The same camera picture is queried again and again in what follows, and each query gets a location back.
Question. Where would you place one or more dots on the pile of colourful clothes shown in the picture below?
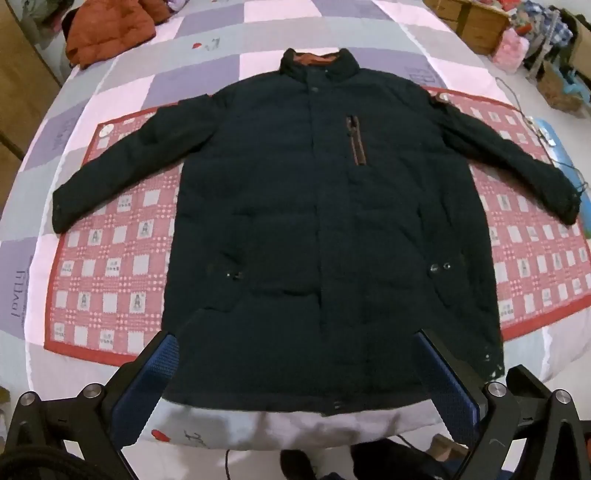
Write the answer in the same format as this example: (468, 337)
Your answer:
(567, 34)

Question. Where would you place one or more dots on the orange red down jacket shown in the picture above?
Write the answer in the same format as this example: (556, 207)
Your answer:
(103, 29)

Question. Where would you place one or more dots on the purple pink patchwork bedsheet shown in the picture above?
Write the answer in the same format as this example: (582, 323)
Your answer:
(209, 45)

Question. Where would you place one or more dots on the cardboard box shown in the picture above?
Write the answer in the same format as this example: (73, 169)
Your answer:
(551, 86)

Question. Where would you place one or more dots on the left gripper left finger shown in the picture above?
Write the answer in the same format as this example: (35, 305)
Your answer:
(82, 437)

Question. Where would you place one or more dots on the pink plush toy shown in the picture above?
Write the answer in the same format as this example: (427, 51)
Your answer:
(511, 51)

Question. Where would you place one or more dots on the red white checkered blanket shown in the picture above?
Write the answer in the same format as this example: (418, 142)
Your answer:
(114, 260)

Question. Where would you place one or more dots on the wooden wardrobe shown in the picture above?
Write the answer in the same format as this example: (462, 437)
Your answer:
(27, 90)

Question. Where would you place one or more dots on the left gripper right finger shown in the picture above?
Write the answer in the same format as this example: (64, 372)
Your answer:
(488, 416)

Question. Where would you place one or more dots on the wooden nightstand cabinet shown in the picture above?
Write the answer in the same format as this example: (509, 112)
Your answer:
(478, 25)

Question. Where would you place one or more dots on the dark navy padded jacket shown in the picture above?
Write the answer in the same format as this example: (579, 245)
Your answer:
(326, 212)

